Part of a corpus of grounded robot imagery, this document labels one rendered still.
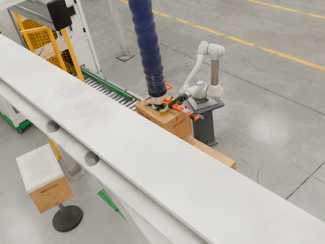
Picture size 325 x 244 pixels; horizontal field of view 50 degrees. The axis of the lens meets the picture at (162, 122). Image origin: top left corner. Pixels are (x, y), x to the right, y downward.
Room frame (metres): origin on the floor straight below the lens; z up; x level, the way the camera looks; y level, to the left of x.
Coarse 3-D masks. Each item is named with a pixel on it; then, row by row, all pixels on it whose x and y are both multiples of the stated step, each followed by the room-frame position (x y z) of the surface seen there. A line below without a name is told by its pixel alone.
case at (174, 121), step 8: (168, 96) 3.66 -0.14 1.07; (136, 104) 3.64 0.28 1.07; (144, 104) 3.60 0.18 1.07; (144, 112) 3.47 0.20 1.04; (152, 112) 3.40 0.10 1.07; (168, 112) 3.33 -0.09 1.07; (176, 112) 3.30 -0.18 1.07; (152, 120) 3.34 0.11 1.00; (160, 120) 3.22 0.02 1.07; (168, 120) 3.19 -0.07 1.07; (176, 120) 3.23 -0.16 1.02; (184, 120) 3.29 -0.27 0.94; (168, 128) 3.16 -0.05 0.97; (176, 128) 3.21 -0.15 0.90; (184, 128) 3.28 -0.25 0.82; (184, 136) 3.27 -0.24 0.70
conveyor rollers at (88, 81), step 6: (84, 78) 5.46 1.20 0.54; (90, 78) 5.42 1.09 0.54; (90, 84) 5.22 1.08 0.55; (96, 84) 5.18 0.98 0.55; (102, 90) 5.02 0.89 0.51; (108, 96) 4.76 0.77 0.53; (114, 96) 4.72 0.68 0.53; (120, 96) 4.68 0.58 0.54; (126, 102) 4.52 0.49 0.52; (132, 102) 4.47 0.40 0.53; (132, 108) 4.28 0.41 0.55
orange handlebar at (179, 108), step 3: (165, 84) 3.76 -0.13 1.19; (168, 84) 3.72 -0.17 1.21; (168, 87) 3.66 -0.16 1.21; (171, 87) 3.67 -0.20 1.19; (165, 99) 3.42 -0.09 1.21; (165, 102) 3.36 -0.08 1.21; (177, 105) 3.26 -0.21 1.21; (177, 108) 3.19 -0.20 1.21; (180, 108) 3.21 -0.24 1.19; (183, 108) 3.17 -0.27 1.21; (189, 111) 3.10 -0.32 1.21; (186, 114) 3.07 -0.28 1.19; (189, 114) 3.04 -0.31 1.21; (198, 117) 2.97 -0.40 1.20
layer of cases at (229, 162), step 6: (186, 138) 3.39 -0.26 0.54; (192, 138) 3.36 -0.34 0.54; (192, 144) 3.26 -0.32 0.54; (198, 144) 3.24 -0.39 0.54; (204, 144) 3.21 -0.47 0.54; (204, 150) 3.11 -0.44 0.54; (210, 150) 3.09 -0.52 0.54; (216, 156) 2.97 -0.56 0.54; (222, 156) 2.95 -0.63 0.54; (222, 162) 2.85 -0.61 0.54; (228, 162) 2.83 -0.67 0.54; (234, 162) 2.82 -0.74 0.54; (234, 168) 2.81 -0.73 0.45
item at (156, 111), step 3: (144, 105) 3.55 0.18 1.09; (150, 105) 3.49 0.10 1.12; (147, 108) 3.49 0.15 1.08; (150, 108) 3.45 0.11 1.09; (156, 108) 3.43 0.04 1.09; (159, 108) 3.42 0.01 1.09; (153, 111) 3.39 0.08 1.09; (156, 111) 3.37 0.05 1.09; (165, 111) 3.34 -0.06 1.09; (159, 114) 3.31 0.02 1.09; (162, 114) 3.30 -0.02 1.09
